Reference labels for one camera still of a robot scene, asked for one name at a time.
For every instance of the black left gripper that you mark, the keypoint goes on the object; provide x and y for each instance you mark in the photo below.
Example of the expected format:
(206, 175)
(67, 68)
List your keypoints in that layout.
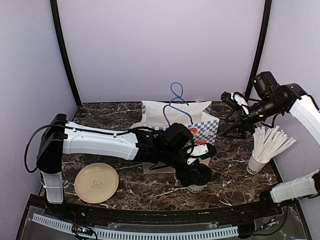
(182, 176)

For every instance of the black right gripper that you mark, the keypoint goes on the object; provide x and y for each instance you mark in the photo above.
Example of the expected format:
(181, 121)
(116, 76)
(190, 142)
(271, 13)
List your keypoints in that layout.
(240, 125)

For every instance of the black plastic cup lid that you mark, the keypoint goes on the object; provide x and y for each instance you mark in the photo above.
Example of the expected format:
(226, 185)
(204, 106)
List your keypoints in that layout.
(201, 174)

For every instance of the white paper cup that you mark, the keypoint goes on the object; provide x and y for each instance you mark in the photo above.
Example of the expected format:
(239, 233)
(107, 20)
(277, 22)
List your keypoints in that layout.
(194, 188)

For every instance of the blue checkered paper bag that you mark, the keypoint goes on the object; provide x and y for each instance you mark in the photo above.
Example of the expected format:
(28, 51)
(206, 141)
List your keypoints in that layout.
(193, 117)

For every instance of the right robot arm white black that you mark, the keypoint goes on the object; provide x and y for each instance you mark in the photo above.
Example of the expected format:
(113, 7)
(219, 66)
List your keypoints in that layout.
(275, 100)

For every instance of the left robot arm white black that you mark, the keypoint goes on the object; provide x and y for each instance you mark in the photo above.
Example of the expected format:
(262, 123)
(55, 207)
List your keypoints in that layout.
(173, 147)

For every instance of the paper wrapped straws bundle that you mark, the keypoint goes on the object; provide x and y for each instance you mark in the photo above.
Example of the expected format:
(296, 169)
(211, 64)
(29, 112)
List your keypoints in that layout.
(270, 142)

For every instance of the white cup holding straws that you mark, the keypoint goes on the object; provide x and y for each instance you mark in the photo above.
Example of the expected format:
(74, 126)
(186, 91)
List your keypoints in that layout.
(254, 166)

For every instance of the cream yellow plate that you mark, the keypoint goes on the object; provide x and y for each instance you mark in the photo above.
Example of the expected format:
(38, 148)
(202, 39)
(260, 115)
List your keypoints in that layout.
(96, 183)

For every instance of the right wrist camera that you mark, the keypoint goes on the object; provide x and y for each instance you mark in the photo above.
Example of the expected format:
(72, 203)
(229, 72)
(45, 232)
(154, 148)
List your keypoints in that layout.
(236, 101)

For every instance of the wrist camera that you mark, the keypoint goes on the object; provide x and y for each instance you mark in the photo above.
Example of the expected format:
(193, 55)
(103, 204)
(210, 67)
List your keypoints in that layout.
(236, 101)
(203, 153)

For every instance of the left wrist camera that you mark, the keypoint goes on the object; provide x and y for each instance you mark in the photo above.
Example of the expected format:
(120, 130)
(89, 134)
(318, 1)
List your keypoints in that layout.
(203, 153)

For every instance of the black front table rail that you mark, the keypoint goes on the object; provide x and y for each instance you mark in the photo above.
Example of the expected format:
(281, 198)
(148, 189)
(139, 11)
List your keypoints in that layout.
(92, 215)

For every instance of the white perforated cable duct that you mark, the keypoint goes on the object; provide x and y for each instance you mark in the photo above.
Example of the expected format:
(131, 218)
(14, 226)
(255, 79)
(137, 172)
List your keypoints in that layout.
(118, 231)

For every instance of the right black frame post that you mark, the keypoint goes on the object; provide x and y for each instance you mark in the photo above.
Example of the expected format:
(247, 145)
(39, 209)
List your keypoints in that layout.
(260, 45)

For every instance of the black frame post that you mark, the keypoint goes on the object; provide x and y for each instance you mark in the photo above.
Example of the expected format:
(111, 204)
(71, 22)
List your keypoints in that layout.
(63, 51)
(260, 45)

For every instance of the left black frame post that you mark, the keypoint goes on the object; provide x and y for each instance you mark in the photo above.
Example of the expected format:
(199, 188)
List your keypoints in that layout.
(63, 51)

